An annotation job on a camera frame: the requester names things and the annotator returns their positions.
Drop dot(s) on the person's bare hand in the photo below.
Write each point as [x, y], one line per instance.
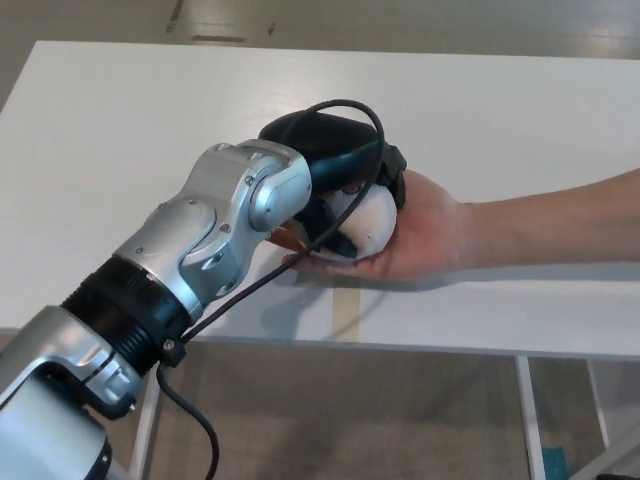
[430, 230]

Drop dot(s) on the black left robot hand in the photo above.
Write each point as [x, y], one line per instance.
[330, 140]

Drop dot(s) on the person's bare forearm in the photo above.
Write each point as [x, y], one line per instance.
[550, 225]

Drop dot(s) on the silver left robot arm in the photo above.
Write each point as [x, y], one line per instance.
[215, 225]

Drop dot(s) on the thin white table leg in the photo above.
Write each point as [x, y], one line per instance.
[599, 405]

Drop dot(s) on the teal floor object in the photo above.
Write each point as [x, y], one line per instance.
[554, 462]

